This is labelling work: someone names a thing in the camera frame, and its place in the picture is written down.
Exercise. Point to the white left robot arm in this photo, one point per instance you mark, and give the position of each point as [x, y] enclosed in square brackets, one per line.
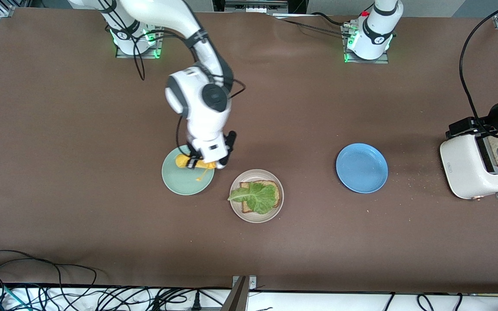
[376, 26]

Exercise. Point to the blue plate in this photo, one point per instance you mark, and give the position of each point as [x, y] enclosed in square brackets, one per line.
[361, 168]

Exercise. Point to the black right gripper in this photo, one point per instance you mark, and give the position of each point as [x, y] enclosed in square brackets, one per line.
[193, 152]

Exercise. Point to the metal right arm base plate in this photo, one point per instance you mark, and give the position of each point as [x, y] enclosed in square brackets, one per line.
[161, 43]

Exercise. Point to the light green plate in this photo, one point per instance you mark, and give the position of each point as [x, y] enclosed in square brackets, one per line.
[180, 183]

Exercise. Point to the white toaster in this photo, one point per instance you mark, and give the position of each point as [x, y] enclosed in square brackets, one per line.
[461, 164]

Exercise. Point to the grey metal bracket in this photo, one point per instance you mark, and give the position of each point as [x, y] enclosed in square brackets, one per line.
[239, 298]

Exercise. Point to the grey and black equipment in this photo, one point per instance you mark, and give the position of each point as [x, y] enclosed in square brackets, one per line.
[253, 5]

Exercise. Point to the green lettuce leaf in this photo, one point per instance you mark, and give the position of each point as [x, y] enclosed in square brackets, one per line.
[260, 198]

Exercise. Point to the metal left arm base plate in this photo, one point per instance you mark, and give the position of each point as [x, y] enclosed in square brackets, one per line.
[382, 60]

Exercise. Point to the yellow mustard squeeze bottle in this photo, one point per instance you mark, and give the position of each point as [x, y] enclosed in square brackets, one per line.
[181, 161]

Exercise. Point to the beige plate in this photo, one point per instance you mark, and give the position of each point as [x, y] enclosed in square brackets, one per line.
[255, 218]

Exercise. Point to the black power plug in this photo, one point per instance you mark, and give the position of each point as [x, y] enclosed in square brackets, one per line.
[196, 302]

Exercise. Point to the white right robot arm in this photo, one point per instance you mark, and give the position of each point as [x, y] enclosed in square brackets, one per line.
[193, 116]

